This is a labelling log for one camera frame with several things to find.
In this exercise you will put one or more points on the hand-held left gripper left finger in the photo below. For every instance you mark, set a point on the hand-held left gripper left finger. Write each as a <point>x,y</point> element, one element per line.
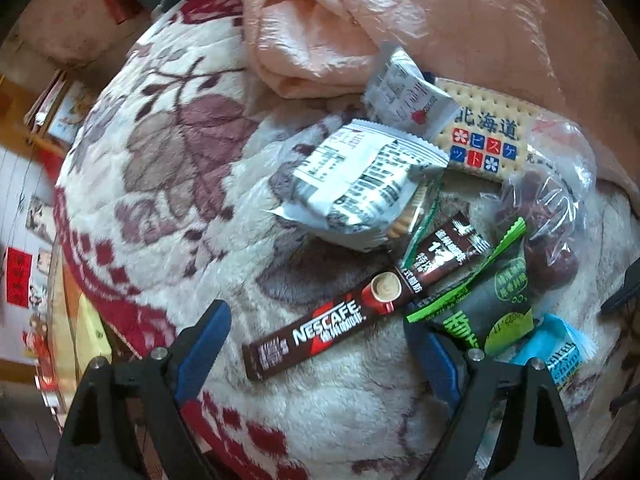
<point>200,355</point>

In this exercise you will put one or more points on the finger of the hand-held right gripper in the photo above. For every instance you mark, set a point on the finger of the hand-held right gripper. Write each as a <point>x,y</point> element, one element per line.
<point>625,292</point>
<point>627,397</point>

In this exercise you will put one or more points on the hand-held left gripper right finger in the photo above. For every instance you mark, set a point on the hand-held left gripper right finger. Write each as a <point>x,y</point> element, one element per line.
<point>435,360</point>

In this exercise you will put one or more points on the green and black packet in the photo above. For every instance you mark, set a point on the green and black packet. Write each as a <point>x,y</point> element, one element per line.
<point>480,305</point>

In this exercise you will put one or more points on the light blue packet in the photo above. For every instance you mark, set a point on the light blue packet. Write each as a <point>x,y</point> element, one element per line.
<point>560,345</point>

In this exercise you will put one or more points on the clear bag of dates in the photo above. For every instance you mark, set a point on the clear bag of dates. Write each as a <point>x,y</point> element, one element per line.
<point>540,240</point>

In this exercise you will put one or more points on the brown coffee stick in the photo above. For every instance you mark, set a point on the brown coffee stick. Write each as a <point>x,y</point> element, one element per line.
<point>320,330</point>

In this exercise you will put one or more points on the white biscuit packet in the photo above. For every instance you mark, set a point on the white biscuit packet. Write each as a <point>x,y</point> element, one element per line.
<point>350,180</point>

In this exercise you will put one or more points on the beige cracker packet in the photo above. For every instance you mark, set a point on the beige cracker packet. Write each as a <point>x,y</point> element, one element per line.
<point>480,135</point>

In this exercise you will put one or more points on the small white packet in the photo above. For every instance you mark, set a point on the small white packet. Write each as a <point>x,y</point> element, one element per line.
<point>400,95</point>

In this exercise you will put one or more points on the floral fleece blanket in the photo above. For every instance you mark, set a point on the floral fleece blanket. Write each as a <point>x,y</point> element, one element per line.
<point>175,210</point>

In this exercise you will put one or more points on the santa toy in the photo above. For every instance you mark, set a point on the santa toy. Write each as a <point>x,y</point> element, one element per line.
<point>35,340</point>

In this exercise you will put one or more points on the standing photo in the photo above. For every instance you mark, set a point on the standing photo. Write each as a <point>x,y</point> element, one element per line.
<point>40,217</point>

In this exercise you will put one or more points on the framed picture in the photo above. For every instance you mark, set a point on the framed picture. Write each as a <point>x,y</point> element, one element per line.
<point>70,110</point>

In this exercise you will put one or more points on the pink quilt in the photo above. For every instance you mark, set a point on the pink quilt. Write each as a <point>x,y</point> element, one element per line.
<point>450,10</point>

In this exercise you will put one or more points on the floral fabric cover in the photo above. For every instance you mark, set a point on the floral fabric cover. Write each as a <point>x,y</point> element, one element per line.
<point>60,35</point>

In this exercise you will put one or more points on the red wall banner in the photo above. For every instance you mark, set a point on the red wall banner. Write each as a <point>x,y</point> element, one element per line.
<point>17,275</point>

